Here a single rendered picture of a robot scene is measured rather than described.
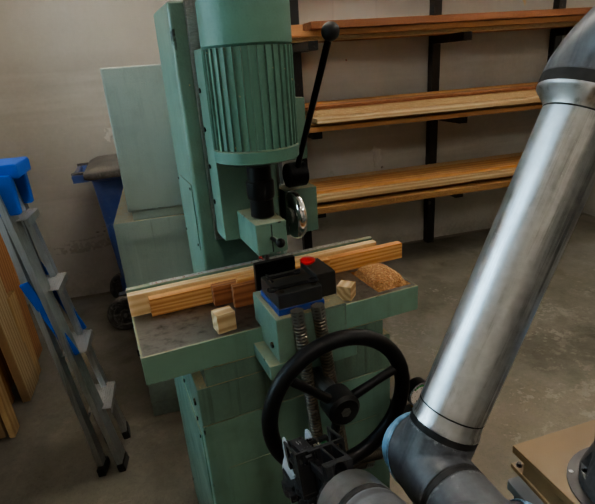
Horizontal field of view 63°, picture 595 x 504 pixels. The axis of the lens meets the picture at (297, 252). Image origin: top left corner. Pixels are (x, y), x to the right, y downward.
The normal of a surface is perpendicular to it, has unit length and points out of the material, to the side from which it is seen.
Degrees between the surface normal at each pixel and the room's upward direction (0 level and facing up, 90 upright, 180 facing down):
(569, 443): 4
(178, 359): 90
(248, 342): 90
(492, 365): 80
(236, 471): 90
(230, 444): 90
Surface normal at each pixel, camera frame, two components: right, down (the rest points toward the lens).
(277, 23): 0.75, 0.18
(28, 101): 0.26, 0.33
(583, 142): -0.13, 0.12
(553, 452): -0.11, -0.94
